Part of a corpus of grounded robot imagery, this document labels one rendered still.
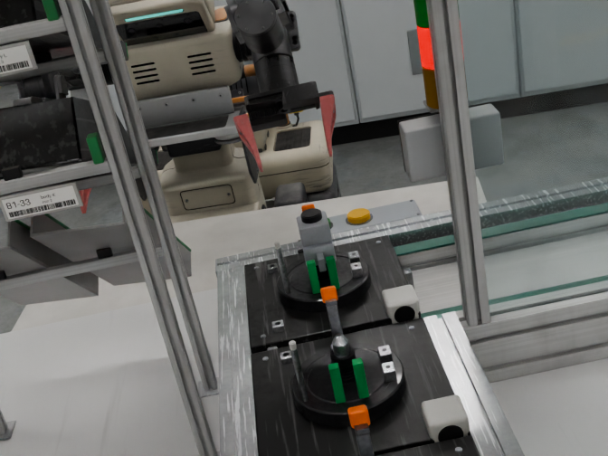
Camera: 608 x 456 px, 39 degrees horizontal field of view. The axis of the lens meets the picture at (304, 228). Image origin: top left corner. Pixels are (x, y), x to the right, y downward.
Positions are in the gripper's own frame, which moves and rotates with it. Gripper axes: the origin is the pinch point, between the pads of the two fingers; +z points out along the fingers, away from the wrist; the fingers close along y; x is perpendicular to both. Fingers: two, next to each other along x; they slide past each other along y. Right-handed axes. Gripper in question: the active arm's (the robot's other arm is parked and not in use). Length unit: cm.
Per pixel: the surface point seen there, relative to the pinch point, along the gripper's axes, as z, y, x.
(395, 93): -133, 56, 279
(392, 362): 31.0, 6.1, -6.0
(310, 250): 11.3, -0.7, 7.6
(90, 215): -106, -102, 280
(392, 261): 12.8, 11.1, 18.2
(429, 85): 1.0, 17.6, -15.6
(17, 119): -3.1, -30.1, -22.1
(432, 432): 40.3, 8.3, -11.9
